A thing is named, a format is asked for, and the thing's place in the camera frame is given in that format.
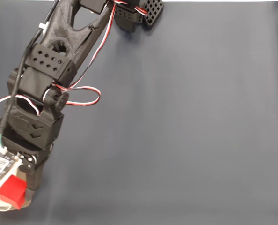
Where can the beige box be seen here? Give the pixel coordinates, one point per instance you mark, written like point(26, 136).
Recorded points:
point(27, 204)

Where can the grey table mat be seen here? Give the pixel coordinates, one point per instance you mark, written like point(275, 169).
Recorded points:
point(176, 129)

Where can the red cube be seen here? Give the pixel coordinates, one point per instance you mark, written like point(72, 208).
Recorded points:
point(12, 192)

